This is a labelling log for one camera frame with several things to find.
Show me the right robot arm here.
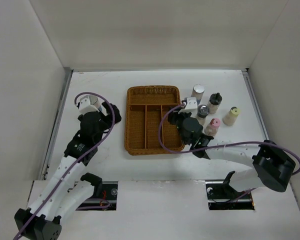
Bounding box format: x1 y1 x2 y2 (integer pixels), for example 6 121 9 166
168 111 296 198

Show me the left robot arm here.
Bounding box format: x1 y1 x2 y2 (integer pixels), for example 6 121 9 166
14 102 122 240

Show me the black-cap bottle right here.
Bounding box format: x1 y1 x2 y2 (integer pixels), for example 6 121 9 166
207 92 223 115

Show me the dark-lid spice grinder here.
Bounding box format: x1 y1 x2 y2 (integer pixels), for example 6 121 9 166
196 104 210 126

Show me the silver-lid jar blue label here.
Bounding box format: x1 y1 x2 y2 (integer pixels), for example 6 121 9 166
89 95 103 112
191 84 205 105

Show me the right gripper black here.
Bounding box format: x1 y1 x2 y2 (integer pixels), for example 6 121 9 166
168 105 193 145

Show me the brown wicker divided tray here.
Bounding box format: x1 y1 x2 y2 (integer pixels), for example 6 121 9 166
124 85 181 156

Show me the pink-cap bottle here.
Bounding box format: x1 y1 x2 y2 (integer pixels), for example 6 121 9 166
204 118 221 137

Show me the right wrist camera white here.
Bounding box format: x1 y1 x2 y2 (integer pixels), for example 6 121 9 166
181 97 198 113

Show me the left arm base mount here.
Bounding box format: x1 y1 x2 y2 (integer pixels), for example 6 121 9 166
76 181 119 211

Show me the yellow-cap bottle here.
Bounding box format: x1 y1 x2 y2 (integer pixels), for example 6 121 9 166
222 106 241 126

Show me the purple cable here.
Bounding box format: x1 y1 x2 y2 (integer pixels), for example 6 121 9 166
13 91 116 240
157 104 300 179

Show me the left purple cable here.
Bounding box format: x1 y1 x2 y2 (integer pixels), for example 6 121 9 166
13 91 116 240

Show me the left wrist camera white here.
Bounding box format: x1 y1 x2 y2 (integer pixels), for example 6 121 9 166
78 95 98 115

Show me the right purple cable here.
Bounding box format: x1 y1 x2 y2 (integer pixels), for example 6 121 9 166
157 104 300 179

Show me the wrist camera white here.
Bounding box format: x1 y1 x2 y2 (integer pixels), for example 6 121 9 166
181 97 198 113
78 95 98 115

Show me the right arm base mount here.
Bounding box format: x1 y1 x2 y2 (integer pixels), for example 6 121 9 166
206 182 255 211

